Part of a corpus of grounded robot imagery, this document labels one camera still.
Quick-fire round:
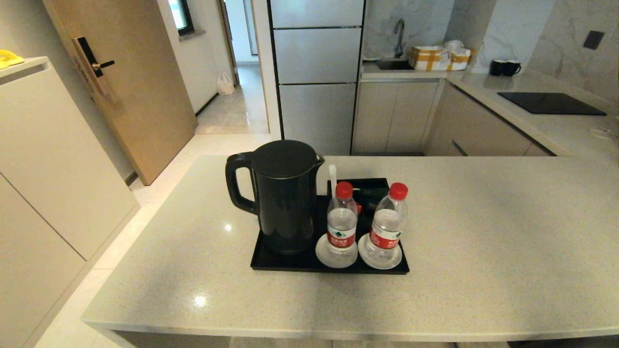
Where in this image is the clear water bottle red cap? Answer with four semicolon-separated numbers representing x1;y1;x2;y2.
366;183;409;261
327;182;358;255

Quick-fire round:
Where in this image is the black electric kettle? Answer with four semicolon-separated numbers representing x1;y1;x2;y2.
225;140;325;255

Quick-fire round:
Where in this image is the black compartment condiment box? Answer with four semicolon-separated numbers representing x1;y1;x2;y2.
327;178;391;218

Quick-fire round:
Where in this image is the silver multi-door refrigerator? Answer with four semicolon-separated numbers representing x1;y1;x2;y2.
267;0;367;156

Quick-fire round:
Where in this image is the round white saucer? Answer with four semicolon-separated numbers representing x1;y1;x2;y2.
358;233;403;270
315;233;359;269

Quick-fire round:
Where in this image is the black rectangular serving tray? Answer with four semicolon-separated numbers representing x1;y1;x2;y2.
250;195;410;275

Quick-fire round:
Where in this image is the beige two-door base cabinet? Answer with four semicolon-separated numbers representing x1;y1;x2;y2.
352;79;441;154

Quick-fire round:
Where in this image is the white plastic bag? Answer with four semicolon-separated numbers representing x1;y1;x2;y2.
216;71;236;95

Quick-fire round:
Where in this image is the dark kitchen sink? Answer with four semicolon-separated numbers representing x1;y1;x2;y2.
376;58;414;71

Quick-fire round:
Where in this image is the chrome kitchen faucet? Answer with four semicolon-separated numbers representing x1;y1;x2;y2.
394;18;407;59

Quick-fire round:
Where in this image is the cardboard box with yellow tape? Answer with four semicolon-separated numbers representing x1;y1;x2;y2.
409;43;472;72

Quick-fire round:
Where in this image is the beige drawer base cabinet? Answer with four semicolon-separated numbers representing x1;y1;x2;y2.
424;81;554;157

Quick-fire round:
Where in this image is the light wooden door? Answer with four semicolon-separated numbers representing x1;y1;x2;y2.
43;0;198;186

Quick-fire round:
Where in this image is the dark framed window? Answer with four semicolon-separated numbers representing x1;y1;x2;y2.
167;0;195;37

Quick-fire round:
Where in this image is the black gold door lock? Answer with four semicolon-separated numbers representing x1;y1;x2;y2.
73;36;116;98

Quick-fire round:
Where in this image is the black induction cooktop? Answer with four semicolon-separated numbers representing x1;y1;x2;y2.
497;92;608;116

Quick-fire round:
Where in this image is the tall cream cabinet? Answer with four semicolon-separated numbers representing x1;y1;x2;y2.
0;56;141;348

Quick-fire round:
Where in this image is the yellow object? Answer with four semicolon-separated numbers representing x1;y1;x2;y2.
0;50;24;69

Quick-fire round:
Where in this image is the dark wall socket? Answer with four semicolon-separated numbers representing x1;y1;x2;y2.
583;30;605;50

